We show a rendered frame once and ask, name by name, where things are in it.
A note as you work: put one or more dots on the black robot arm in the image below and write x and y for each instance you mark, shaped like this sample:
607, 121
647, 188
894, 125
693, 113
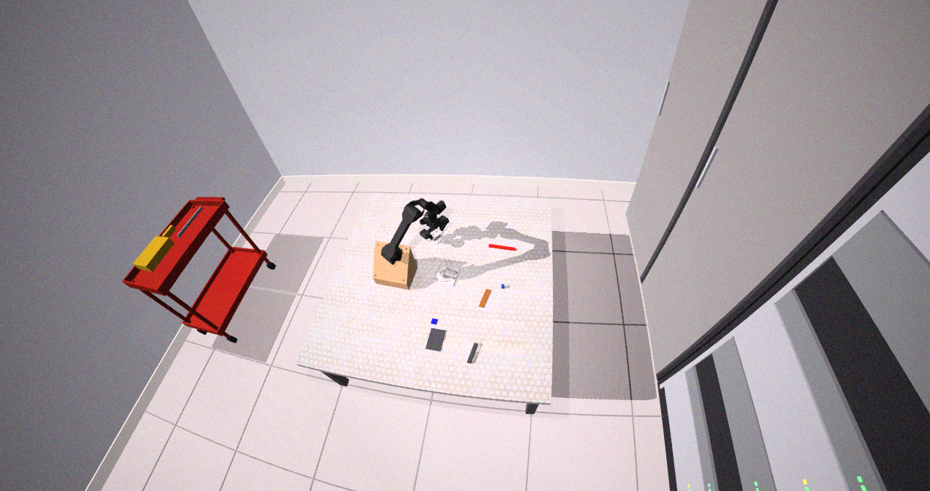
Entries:
391, 252

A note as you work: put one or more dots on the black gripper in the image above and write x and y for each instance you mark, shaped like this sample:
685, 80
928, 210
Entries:
440, 222

